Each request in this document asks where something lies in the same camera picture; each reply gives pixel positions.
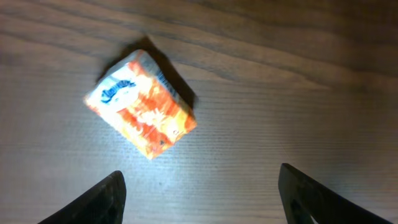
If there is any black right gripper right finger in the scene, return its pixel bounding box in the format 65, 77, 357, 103
278, 163, 390, 224

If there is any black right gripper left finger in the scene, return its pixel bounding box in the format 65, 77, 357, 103
39, 170, 126, 224

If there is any small orange juice box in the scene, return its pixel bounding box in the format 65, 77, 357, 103
85, 50, 197, 159

